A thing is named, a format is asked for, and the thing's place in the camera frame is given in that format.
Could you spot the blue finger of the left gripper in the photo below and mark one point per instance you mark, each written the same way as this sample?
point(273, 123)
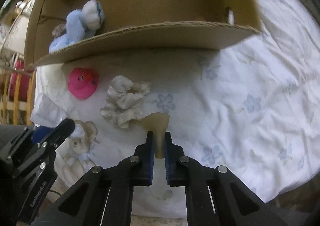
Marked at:
point(61, 130)

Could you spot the grey pink scrunchie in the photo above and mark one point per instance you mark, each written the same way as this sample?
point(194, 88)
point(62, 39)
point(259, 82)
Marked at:
point(58, 31)

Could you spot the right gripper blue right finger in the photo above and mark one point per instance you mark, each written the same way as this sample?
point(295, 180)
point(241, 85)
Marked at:
point(175, 172)

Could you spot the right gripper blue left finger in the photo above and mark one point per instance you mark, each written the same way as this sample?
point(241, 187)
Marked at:
point(143, 169)

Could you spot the white floral bed sheet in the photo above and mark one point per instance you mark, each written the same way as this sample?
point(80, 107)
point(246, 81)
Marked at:
point(253, 107)

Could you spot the pink plush duck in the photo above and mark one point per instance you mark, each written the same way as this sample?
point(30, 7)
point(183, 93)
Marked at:
point(82, 82)

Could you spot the tan soft piece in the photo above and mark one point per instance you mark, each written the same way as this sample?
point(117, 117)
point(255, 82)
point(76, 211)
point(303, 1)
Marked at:
point(157, 123)

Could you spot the beige satin scrunchie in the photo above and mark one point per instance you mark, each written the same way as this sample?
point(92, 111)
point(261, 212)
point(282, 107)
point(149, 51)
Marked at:
point(123, 100)

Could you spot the wooden chair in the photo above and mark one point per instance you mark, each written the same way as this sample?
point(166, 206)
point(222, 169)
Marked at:
point(17, 96)

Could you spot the brown cardboard box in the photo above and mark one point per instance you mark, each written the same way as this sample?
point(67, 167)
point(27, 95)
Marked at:
point(129, 24)

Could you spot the light blue plush toy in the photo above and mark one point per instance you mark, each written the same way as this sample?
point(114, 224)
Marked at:
point(80, 24)

